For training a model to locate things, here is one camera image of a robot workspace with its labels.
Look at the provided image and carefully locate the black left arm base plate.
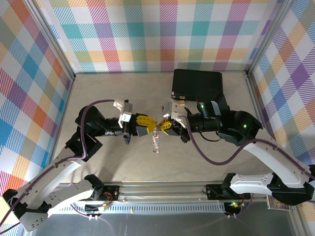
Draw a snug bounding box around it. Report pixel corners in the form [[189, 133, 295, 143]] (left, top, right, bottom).
[[102, 185, 121, 201]]

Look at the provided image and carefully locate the aluminium frame post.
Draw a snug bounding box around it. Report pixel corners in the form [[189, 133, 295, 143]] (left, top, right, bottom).
[[23, 0, 76, 82], [245, 0, 296, 78]]

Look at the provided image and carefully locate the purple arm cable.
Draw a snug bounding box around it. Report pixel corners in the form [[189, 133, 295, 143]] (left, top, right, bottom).
[[0, 99, 116, 233], [179, 115, 315, 218]]

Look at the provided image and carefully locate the clear beaded keychain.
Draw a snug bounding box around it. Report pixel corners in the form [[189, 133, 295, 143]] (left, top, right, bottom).
[[151, 131, 161, 154]]

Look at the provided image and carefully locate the colourful printed card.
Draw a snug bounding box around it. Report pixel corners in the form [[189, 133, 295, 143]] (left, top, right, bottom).
[[266, 195, 291, 210]]

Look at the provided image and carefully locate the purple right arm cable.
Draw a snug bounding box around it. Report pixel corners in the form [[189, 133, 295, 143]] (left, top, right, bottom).
[[179, 115, 315, 218]]

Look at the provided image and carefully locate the thin metal keyring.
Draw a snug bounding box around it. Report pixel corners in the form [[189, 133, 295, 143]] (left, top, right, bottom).
[[152, 117, 162, 133]]

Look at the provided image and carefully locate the aluminium frame bar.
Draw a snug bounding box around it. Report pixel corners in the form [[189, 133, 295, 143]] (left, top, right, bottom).
[[245, 72, 283, 175], [49, 76, 76, 163]]

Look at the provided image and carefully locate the black controller board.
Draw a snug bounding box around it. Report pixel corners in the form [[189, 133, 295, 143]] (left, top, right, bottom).
[[85, 203, 111, 213], [225, 201, 244, 214]]

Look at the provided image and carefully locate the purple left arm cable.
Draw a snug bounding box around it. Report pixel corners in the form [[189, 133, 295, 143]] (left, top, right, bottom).
[[0, 99, 116, 233]]

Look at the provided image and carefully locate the grey metal sheet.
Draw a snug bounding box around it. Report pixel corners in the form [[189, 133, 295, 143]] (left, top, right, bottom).
[[23, 203, 305, 236]]

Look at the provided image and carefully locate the perforated grey cable duct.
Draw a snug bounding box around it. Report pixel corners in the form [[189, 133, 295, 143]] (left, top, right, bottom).
[[50, 203, 227, 213]]

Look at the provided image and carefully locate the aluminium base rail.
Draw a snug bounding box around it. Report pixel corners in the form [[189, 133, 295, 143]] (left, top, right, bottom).
[[75, 180, 300, 205]]

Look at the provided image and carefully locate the black hard case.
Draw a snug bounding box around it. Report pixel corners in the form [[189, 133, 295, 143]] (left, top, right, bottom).
[[171, 68, 224, 101]]

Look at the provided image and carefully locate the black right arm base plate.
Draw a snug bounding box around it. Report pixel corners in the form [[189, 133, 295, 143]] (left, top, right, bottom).
[[206, 183, 252, 200]]

